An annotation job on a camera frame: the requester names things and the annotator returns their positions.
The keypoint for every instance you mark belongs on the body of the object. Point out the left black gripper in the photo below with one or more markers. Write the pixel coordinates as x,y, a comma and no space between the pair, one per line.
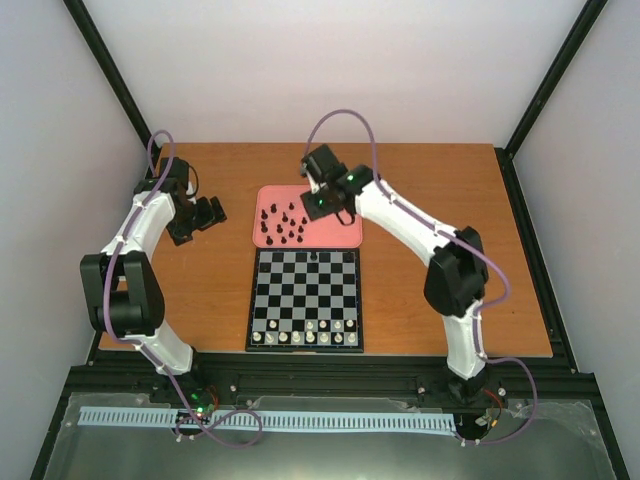
178,232

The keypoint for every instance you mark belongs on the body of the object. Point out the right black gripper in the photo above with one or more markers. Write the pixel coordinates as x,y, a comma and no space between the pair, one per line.
311,211

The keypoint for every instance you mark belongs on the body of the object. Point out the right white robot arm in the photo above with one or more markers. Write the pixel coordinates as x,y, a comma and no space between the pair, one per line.
456,275

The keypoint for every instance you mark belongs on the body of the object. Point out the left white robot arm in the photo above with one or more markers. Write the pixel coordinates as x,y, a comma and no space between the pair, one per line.
122,293

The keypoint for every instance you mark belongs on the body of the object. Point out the pink plastic tray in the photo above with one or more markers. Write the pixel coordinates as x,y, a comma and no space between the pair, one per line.
299,231

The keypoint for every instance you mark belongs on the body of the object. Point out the black and white chessboard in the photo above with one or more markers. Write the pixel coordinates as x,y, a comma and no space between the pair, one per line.
298,293

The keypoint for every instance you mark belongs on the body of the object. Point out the clear acrylic sheet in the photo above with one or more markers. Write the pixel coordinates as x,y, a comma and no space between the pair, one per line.
558,440

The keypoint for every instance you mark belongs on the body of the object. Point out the black aluminium frame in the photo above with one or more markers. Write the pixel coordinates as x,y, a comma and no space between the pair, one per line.
328,376

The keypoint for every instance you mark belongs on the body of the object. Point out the light blue cable duct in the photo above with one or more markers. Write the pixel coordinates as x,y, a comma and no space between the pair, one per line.
272,421

